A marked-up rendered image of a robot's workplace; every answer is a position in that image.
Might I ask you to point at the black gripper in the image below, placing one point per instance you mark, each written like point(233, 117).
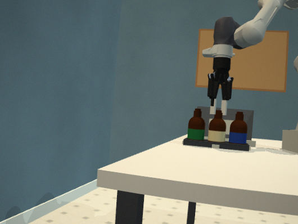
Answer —
point(220, 76)

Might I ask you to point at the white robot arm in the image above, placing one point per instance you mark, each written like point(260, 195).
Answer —
point(227, 36)

